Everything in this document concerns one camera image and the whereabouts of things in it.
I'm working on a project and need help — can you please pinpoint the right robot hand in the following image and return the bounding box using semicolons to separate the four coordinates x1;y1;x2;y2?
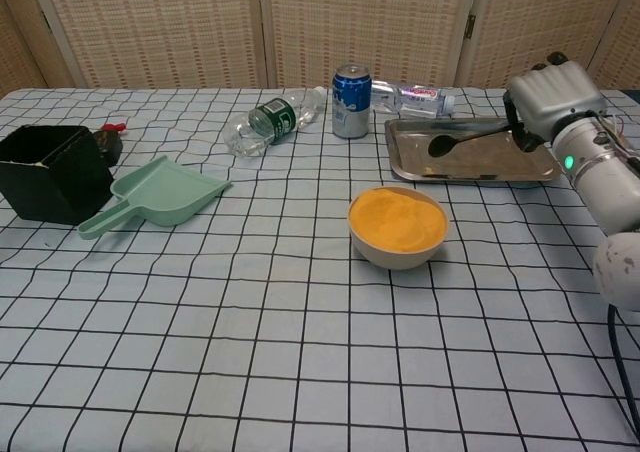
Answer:
502;51;609;153

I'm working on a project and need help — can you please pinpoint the black spoon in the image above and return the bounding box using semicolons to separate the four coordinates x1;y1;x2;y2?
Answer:
427;123;515;158

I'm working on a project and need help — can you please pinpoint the metal tray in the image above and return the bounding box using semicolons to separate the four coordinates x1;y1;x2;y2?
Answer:
383;117;565;184

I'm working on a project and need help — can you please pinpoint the white bowl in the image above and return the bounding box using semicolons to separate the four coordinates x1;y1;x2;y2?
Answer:
347;185;450;272

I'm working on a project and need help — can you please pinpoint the clear bottle with pink label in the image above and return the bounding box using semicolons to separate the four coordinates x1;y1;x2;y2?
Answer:
369;78;457;119

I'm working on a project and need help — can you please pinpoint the blue soda can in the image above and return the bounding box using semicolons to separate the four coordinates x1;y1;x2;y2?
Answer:
331;63;374;140

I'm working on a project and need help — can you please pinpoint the clear bottle with green label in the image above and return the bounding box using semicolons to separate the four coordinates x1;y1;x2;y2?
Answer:
222;85;327;159

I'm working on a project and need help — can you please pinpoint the blue checked tablecloth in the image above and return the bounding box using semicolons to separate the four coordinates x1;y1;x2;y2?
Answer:
0;85;640;452

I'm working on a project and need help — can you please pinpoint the green plastic dustpan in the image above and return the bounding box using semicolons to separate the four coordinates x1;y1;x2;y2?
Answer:
77;154;234;239

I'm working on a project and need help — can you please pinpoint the woven folding screen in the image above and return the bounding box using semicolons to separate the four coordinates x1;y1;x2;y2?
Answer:
0;0;640;98

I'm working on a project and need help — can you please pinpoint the dark bottle with red cap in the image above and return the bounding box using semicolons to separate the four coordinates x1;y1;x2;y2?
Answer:
92;120;126;168

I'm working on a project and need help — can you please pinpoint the black square box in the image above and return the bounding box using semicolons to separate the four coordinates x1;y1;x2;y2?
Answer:
0;124;115;226

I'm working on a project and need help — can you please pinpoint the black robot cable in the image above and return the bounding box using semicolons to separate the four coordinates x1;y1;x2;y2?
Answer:
606;304;640;418

